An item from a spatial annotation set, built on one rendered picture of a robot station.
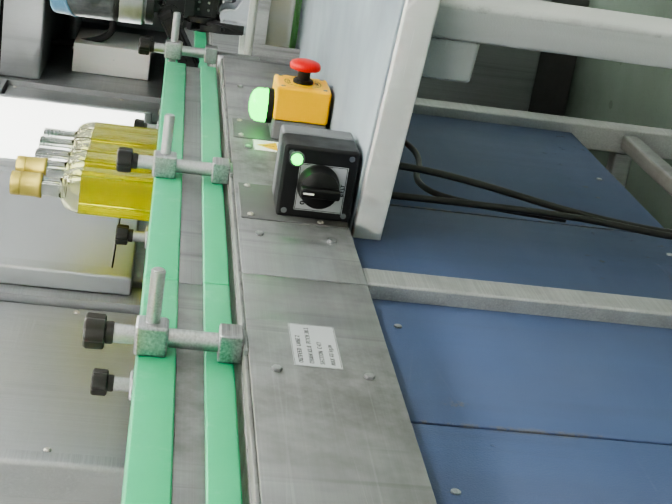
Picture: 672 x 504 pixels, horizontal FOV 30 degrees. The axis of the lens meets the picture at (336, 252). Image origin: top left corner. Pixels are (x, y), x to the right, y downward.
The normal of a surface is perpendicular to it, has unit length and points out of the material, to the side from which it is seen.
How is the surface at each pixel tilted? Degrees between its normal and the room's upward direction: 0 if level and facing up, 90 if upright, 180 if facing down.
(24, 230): 91
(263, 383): 90
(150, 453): 90
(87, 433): 90
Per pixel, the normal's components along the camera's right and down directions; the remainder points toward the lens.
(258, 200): 0.15, -0.92
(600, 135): 0.11, 0.37
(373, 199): 0.05, 0.62
